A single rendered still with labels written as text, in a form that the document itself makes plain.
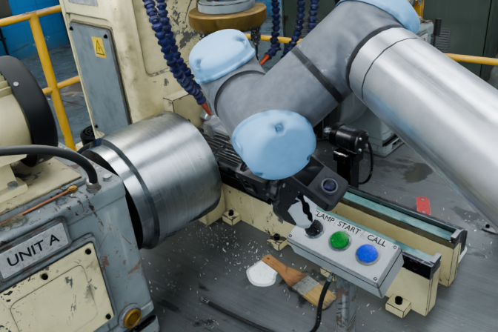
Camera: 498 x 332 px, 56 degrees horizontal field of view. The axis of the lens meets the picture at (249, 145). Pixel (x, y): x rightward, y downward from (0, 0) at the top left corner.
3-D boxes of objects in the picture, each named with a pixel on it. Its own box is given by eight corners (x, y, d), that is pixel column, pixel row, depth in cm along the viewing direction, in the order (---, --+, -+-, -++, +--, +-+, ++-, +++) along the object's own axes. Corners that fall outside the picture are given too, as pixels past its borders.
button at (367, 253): (355, 261, 72) (353, 255, 71) (365, 246, 73) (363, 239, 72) (373, 270, 70) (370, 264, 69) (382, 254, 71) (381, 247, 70)
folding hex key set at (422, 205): (415, 201, 126) (416, 196, 125) (427, 202, 125) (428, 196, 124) (416, 221, 119) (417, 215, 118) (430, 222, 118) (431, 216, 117)
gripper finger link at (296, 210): (287, 214, 80) (269, 181, 74) (315, 227, 76) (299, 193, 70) (276, 228, 79) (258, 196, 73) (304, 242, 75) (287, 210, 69)
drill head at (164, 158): (37, 258, 100) (-2, 155, 88) (173, 183, 122) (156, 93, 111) (97, 318, 84) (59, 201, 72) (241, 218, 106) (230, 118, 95)
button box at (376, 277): (293, 252, 81) (284, 236, 78) (316, 221, 84) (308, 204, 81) (382, 300, 70) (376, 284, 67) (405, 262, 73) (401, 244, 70)
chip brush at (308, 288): (256, 263, 110) (256, 260, 109) (272, 253, 112) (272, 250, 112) (322, 312, 95) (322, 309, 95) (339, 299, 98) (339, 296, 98)
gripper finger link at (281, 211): (299, 206, 74) (282, 171, 69) (307, 210, 73) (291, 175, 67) (281, 228, 72) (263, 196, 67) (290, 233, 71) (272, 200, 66)
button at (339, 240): (328, 247, 75) (325, 241, 74) (338, 233, 76) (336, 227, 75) (344, 256, 73) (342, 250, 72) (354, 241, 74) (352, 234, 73)
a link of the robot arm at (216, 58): (194, 79, 50) (176, 46, 56) (233, 147, 57) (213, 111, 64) (259, 44, 50) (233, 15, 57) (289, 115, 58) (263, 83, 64)
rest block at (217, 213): (193, 218, 128) (187, 180, 122) (212, 206, 132) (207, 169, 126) (207, 227, 124) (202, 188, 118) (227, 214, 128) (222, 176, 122)
